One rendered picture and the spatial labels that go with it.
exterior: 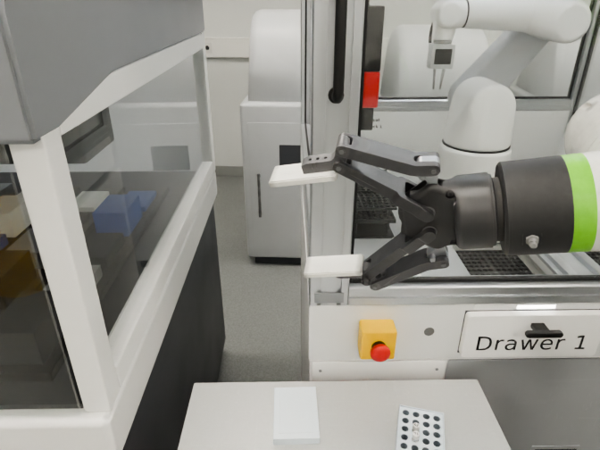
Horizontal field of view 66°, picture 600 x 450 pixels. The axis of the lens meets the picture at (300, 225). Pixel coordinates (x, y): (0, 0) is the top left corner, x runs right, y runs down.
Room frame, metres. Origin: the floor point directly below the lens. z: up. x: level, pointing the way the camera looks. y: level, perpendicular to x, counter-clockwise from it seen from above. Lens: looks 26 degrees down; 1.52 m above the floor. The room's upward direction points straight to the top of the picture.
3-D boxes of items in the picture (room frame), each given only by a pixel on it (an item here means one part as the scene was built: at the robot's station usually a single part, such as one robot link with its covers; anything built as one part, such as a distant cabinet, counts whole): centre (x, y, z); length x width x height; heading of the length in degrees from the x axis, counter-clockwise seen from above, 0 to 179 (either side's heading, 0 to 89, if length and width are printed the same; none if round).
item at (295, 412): (0.66, 0.01, 0.77); 0.13 x 0.09 x 0.02; 2
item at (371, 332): (0.76, -0.16, 0.88); 0.07 x 0.05 x 0.07; 91
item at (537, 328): (0.75, -0.49, 0.91); 0.07 x 0.04 x 0.01; 91
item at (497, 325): (0.78, -0.49, 0.87); 0.29 x 0.02 x 0.11; 91
